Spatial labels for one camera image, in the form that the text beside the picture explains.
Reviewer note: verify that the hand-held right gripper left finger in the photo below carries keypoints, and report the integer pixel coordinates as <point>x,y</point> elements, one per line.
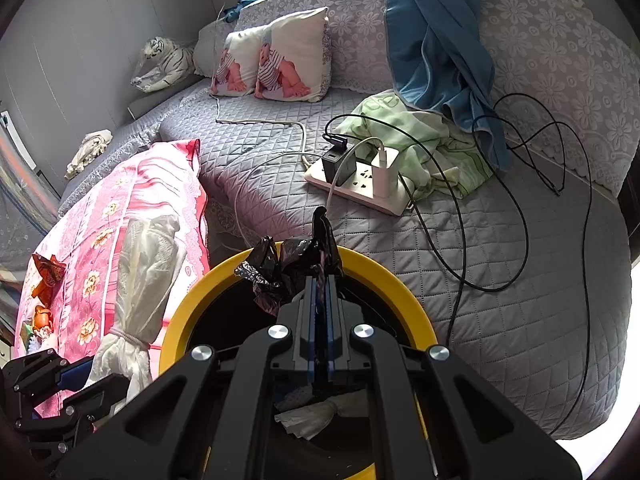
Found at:
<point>313,320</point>

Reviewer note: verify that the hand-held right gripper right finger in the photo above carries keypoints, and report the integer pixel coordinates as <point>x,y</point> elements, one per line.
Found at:
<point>330,330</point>

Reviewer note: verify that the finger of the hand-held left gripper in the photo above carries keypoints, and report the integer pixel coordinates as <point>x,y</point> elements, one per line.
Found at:
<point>75,371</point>
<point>90,400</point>

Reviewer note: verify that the black plastic bag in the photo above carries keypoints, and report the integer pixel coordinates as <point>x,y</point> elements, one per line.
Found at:
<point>280,270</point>

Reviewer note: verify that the yellow bin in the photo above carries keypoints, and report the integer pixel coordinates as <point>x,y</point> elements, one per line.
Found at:
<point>390,285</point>

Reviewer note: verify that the white tissue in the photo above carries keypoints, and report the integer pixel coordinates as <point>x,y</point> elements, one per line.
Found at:
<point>310,417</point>

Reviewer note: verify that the orange snack wrapper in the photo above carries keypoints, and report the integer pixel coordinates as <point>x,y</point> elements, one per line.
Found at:
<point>47,272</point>

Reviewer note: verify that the long white plastic bag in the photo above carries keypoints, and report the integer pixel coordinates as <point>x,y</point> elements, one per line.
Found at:
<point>145,270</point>

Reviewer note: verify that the white power strip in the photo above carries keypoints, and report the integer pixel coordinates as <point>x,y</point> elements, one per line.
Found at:
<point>360,185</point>

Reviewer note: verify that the black charger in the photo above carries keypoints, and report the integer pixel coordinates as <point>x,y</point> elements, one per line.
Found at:
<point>337,162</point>

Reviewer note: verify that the white charger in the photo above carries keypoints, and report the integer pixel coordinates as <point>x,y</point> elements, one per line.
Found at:
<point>385,175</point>

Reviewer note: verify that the pink floral blanket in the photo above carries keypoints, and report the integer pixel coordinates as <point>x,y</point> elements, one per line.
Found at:
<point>100,210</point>

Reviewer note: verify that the grey quilted sofa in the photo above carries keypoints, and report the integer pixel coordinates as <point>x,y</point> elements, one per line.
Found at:
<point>500,310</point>

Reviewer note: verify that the light green cloth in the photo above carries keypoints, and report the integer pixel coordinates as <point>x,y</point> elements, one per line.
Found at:
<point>425,130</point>

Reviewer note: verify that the beige crumpled cloth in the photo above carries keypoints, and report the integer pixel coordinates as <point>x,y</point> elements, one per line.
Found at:
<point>90,150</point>

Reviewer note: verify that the baby print pillow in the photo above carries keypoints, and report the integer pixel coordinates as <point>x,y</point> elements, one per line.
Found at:
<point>235,60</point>
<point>295,60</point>

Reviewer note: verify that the white tiger plush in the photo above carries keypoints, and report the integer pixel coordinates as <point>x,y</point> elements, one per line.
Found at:
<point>165,62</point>

